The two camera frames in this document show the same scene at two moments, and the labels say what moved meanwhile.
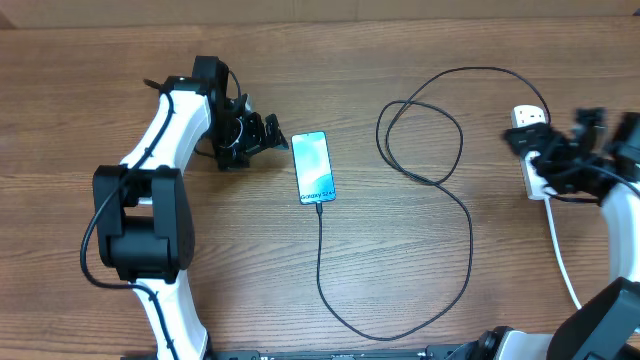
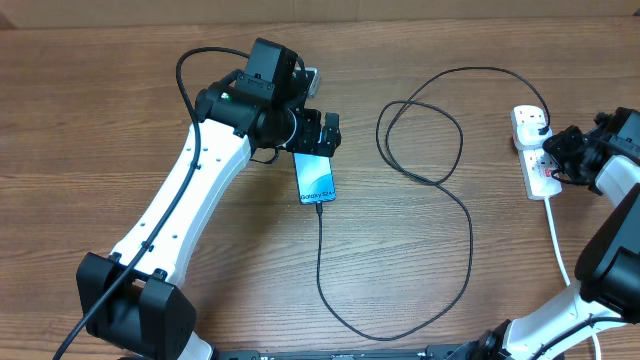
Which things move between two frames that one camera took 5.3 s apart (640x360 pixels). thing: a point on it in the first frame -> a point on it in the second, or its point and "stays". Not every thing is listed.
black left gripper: x=257 y=139 -> x=308 y=140
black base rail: x=440 y=352 stays
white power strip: x=527 y=115 stays
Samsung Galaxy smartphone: x=313 y=167 stays
